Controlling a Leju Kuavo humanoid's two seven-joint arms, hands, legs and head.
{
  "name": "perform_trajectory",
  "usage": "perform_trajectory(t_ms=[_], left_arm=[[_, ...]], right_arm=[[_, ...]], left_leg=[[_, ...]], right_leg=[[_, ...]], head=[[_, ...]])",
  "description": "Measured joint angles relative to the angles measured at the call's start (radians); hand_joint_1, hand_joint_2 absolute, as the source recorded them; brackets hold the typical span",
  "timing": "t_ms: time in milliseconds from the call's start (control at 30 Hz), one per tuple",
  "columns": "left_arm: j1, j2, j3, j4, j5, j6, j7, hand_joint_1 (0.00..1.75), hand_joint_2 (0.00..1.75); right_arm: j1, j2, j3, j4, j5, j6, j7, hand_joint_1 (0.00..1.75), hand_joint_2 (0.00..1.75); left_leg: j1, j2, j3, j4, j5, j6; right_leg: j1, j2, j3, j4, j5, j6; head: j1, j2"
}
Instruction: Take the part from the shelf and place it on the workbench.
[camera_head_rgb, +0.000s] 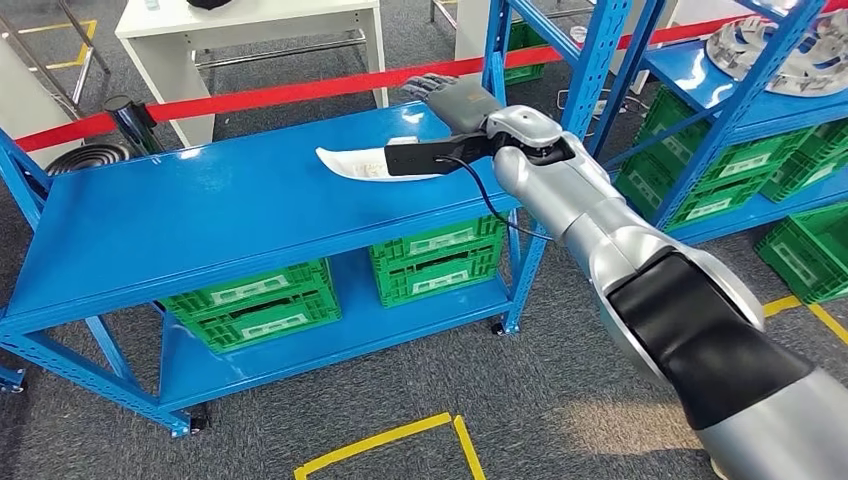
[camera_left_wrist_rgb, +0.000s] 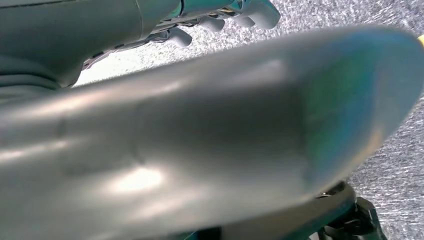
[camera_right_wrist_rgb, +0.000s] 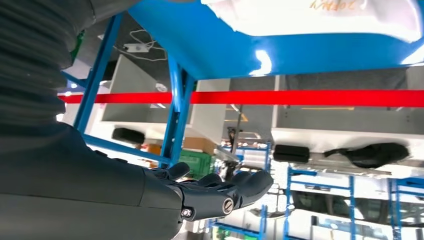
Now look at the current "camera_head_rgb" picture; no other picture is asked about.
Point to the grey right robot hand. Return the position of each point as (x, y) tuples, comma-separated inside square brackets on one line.
[(464, 106)]

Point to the white curved part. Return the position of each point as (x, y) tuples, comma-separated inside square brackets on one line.
[(351, 164)]

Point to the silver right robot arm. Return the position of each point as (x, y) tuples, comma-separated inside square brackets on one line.
[(662, 298)]

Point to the blue metal shelf rack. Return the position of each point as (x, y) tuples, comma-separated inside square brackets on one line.
[(762, 106), (232, 199), (10, 381)]

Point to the white workbench table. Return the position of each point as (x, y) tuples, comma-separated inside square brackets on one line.
[(159, 60)]

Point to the silver impeller part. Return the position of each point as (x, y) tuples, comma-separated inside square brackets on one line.
[(815, 66)]

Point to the white pillar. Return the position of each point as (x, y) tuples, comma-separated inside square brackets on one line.
[(470, 33)]

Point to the green plastic crate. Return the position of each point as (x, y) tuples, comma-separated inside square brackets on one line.
[(437, 242), (808, 175), (530, 56), (805, 258), (709, 205), (742, 162), (828, 142), (272, 324), (437, 281), (252, 291)]

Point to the red barrier belt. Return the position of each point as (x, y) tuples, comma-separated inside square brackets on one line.
[(265, 98)]

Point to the black object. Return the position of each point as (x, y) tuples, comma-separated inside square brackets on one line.
[(208, 3)]

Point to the black ribbed round base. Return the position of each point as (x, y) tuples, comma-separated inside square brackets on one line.
[(86, 159)]

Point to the white cabinet panel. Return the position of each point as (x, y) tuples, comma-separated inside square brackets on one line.
[(26, 99)]

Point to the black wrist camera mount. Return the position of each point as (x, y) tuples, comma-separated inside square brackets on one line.
[(417, 158)]

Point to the black stanchion post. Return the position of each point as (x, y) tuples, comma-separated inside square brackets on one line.
[(132, 122)]

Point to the steel tube frame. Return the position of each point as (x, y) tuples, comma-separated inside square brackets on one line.
[(83, 53)]

